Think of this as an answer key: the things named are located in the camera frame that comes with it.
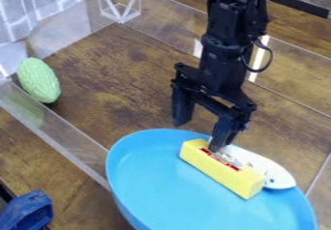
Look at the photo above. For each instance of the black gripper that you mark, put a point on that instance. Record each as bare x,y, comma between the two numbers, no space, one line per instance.
213,86

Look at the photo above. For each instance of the blue oval tray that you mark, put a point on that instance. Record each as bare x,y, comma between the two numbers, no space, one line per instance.
165,195

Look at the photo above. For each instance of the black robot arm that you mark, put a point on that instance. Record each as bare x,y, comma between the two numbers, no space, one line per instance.
237,22

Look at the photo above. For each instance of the yellow butter block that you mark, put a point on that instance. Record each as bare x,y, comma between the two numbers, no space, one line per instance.
237,177

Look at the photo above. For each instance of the clear acrylic back barrier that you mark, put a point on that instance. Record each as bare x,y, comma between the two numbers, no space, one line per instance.
298,80

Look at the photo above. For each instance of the clear acrylic barrier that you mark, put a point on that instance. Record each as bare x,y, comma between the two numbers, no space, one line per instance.
78,147
298,80

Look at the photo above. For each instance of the white toy fish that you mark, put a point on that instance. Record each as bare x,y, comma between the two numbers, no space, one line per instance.
278,177

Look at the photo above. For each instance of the clear acrylic front barrier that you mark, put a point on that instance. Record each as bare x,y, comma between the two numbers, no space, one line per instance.
78,147

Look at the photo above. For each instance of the green bitter gourd toy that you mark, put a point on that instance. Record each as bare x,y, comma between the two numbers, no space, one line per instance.
38,80

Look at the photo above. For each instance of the blue clamp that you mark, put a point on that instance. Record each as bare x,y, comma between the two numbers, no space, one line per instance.
28,212

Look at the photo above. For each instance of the white patterned curtain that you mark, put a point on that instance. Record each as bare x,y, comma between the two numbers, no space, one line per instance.
22,14

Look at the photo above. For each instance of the clear acrylic corner bracket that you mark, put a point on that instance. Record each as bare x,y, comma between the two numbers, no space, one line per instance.
118,12

